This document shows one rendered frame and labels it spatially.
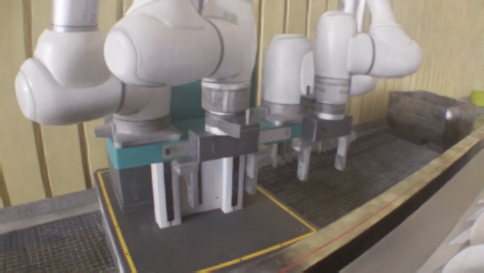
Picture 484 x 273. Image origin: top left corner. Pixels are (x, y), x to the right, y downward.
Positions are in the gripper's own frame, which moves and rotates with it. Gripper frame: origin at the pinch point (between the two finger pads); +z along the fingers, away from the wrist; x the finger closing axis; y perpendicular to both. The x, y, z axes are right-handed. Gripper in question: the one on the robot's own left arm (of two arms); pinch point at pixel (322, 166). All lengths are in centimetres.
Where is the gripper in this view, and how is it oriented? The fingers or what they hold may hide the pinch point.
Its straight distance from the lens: 84.3
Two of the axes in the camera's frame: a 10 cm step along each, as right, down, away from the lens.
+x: 8.6, -1.3, 4.9
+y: 5.1, 2.9, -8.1
